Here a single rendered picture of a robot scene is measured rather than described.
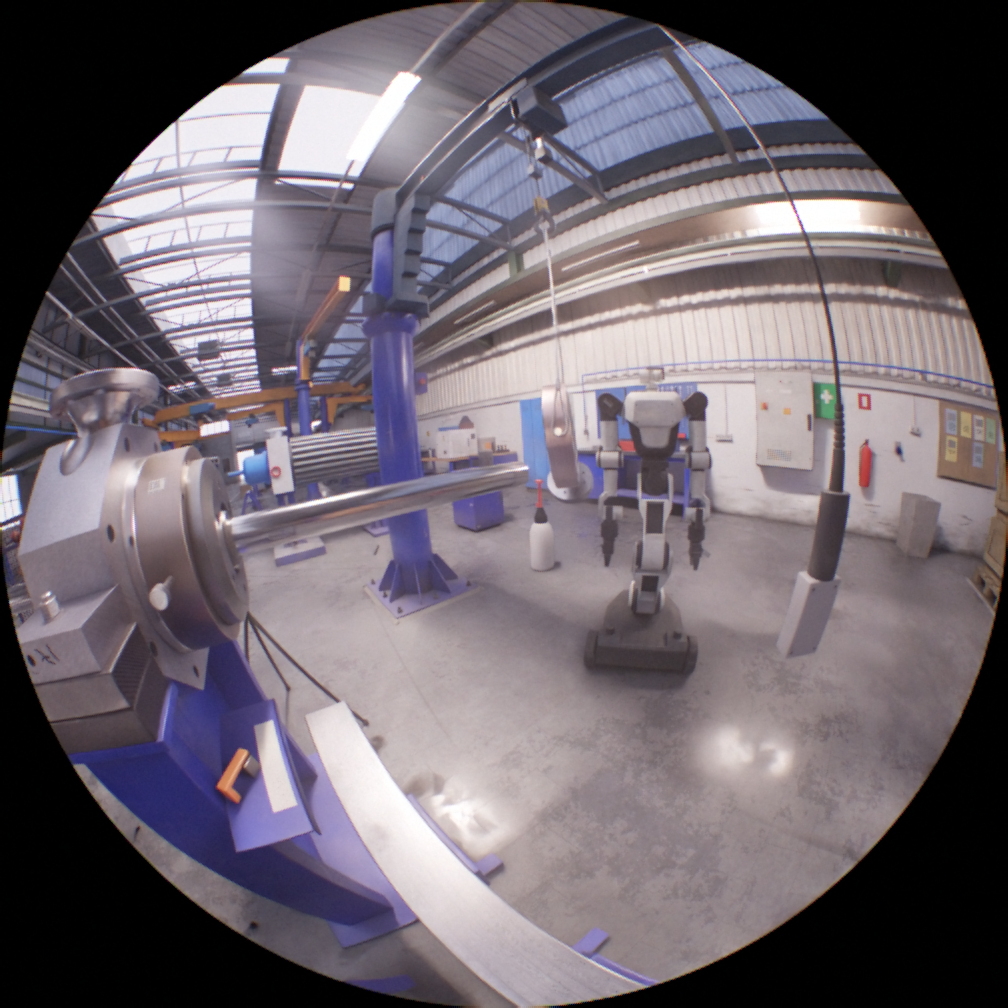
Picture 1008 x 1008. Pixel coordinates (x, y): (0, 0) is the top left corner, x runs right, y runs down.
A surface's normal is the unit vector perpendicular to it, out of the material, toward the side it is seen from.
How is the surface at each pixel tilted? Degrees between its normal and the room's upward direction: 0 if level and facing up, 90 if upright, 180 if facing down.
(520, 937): 0
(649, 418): 90
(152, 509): 59
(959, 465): 90
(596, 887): 0
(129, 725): 90
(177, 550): 78
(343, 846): 0
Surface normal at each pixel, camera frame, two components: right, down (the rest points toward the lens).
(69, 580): 0.67, 0.12
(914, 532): -0.69, 0.26
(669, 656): -0.39, 0.23
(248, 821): -0.07, -0.97
